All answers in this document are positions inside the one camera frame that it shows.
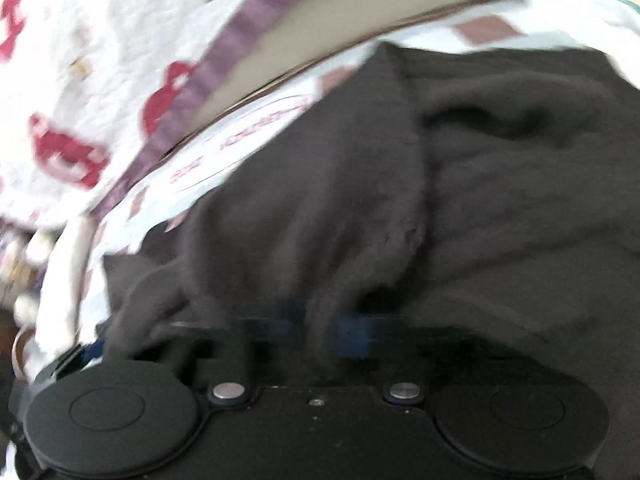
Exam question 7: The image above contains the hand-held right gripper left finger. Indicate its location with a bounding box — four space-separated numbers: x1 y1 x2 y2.
169 302 312 407

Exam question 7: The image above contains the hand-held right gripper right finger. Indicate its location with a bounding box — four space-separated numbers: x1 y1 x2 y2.
336 311 478 406

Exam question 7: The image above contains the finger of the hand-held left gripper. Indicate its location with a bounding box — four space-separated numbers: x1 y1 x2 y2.
31 339 107 387

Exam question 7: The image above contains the dark brown knit sweater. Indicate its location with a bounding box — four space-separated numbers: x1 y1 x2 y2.
97 42 640 403

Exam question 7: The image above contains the white folded cloth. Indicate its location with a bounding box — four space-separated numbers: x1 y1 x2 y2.
30 214 97 362

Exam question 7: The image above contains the grey bunny plush toy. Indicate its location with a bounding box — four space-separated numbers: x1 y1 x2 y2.
0 229 57 377

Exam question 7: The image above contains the white red bear print quilt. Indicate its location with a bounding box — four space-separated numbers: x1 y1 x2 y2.
0 0 352 232

